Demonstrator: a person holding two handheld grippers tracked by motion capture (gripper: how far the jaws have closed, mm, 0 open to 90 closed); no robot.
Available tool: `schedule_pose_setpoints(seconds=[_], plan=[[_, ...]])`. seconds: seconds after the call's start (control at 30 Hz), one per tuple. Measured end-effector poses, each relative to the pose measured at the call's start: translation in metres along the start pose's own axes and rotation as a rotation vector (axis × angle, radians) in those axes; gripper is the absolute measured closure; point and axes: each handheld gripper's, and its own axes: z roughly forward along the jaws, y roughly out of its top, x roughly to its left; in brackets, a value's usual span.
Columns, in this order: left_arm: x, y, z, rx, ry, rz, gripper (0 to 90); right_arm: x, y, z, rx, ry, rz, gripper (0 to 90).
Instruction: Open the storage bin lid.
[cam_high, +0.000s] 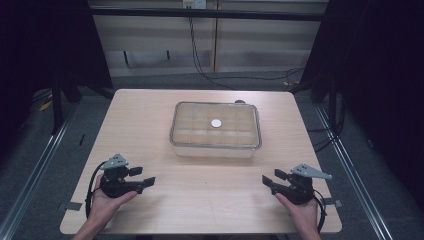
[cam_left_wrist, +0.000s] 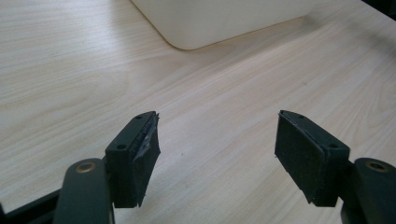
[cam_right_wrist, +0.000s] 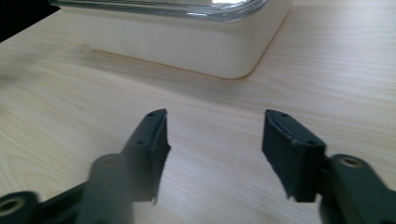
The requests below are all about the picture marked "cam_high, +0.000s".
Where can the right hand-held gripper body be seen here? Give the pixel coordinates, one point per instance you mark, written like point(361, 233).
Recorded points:
point(298, 190)

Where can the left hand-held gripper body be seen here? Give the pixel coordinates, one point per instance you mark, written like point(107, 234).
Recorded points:
point(115, 181)

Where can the clear plastic compartment box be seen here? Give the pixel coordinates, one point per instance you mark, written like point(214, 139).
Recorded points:
point(215, 143)

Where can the person's right hand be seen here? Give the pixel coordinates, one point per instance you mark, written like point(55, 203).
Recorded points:
point(301, 215)

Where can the person's left hand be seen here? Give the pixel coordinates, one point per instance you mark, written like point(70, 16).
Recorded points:
point(105, 206)

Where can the grey tape strip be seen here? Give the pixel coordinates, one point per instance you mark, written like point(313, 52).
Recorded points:
point(73, 206)
point(334, 202)

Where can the small black floor strip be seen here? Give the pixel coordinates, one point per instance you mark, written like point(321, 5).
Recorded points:
point(81, 140)

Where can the small white round disc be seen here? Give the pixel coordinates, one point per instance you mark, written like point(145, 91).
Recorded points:
point(216, 123)

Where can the small dark round object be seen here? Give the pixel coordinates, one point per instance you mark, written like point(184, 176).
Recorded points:
point(240, 101)

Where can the black metal stand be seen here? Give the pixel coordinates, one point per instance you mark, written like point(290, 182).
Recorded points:
point(59, 103)

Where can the yellow floor tape piece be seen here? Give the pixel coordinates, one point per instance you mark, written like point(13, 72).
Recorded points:
point(45, 105)

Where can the dark curtain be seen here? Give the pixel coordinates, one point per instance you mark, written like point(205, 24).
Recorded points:
point(380, 83)

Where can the metal floor rail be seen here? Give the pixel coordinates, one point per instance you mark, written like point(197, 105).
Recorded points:
point(30, 180)
point(353, 173)

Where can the black horizontal frame bar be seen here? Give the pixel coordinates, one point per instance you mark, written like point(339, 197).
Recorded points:
point(206, 14)

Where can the white wall socket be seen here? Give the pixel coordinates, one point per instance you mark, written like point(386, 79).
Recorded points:
point(194, 3)

